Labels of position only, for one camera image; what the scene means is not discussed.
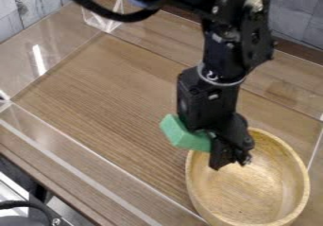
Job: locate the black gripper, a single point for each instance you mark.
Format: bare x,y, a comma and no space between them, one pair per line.
205,107

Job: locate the green rectangular block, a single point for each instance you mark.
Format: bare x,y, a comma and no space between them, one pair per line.
193,140

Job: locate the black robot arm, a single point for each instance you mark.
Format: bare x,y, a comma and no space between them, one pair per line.
237,45

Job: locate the round wooden bowl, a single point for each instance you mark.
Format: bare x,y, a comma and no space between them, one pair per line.
261,194

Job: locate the black metal bracket with screw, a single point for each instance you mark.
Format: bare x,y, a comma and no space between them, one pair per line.
37,215

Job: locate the clear acrylic corner bracket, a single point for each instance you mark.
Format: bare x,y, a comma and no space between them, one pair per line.
105,25

